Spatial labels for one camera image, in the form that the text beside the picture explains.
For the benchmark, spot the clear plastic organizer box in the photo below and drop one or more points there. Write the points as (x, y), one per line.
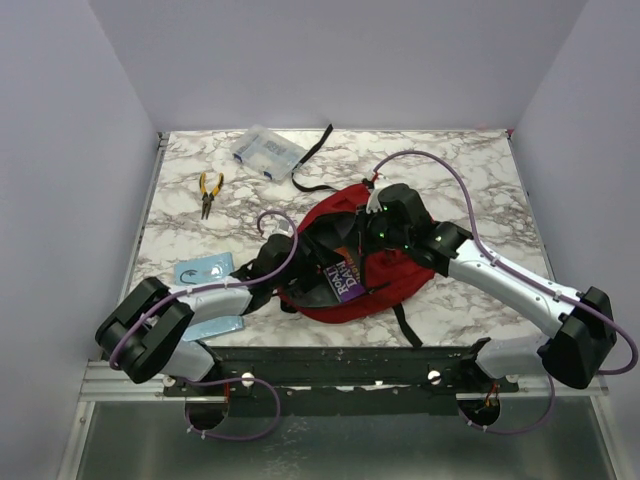
(267, 153)

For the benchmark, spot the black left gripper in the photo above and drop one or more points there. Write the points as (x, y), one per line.
(313, 264)

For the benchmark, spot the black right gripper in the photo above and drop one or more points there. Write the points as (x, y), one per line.
(372, 216)

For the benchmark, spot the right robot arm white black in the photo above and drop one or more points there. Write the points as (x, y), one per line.
(575, 335)

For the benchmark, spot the red backpack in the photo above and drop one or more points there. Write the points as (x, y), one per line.
(390, 276)

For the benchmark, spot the orange yellow book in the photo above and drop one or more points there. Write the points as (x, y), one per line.
(344, 277)

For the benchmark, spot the light blue notebook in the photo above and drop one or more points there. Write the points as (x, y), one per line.
(207, 270)

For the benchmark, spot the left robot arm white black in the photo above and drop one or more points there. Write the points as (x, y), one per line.
(143, 336)

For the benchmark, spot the yellow black pliers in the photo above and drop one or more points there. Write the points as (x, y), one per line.
(208, 196)

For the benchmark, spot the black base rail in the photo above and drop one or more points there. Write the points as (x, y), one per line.
(337, 381)

